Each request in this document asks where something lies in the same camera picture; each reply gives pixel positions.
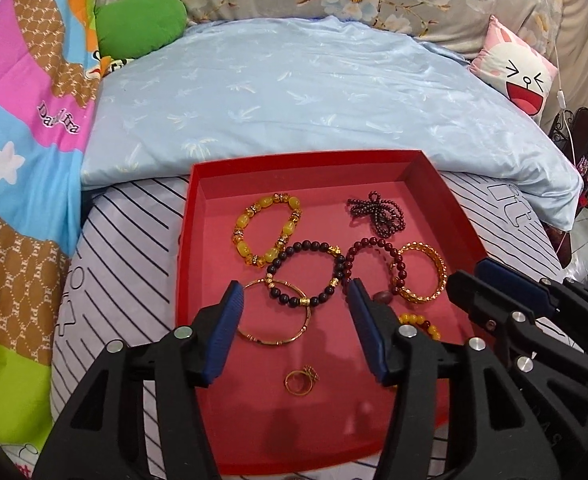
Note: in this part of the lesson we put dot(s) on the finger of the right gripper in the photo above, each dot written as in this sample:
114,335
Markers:
479,299
544,298

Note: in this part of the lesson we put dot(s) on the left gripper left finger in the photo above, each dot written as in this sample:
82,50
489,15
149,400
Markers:
100,433

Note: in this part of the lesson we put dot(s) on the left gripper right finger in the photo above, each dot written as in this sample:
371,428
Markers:
492,432

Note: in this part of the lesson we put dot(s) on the thin gold bangle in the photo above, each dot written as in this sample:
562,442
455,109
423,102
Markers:
276,314

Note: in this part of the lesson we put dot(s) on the grey striped bed sheet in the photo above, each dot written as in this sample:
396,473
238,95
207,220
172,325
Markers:
311,409

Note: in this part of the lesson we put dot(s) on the pink white cartoon pillow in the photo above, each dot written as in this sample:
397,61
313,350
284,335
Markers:
514,69

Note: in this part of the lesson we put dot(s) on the beige curtain cloth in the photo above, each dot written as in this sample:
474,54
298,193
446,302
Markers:
572,62

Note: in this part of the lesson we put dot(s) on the light blue blanket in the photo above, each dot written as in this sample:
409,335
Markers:
289,85

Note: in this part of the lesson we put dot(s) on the colourful cartoon monkey quilt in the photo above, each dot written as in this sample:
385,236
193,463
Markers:
50,71

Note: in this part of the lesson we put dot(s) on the green plush cushion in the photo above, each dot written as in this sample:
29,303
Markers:
135,28

